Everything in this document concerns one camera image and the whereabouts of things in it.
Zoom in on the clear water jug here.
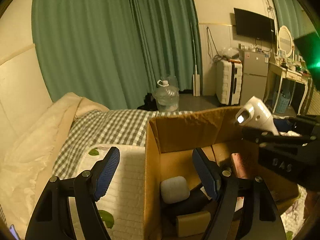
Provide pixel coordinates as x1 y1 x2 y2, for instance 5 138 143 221
152 76 180 112

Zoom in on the white flat mop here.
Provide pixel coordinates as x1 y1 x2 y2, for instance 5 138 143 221
190 23 200 97

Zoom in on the white suitcase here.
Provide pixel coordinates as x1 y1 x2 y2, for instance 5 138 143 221
216 60 242 106

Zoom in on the black remote control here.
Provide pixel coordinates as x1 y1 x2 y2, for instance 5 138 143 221
172 184 214 216

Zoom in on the green curtain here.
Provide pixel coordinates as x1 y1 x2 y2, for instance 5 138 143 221
31 0 201 109

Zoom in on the blue waste basket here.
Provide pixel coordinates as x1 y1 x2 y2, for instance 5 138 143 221
275 91 291 114

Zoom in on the black wall television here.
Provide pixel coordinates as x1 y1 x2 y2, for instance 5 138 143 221
234 8 276 43

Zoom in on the silver mini fridge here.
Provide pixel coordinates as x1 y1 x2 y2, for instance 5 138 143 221
240 50 268 105

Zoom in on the small tan cardboard box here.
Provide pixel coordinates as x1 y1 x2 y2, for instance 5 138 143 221
176 211 211 237

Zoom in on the white floral quilt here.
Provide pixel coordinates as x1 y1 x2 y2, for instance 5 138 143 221
69 144 145 239

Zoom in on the red rose patterned box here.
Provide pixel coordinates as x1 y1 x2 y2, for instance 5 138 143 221
231 153 256 179

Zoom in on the white dressing table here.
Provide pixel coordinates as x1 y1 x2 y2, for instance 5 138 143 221
263 62 310 114

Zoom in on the brown cardboard box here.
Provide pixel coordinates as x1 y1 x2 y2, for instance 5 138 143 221
143 106 299 239

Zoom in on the oval white vanity mirror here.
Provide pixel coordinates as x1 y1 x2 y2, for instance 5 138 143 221
277 25 294 58

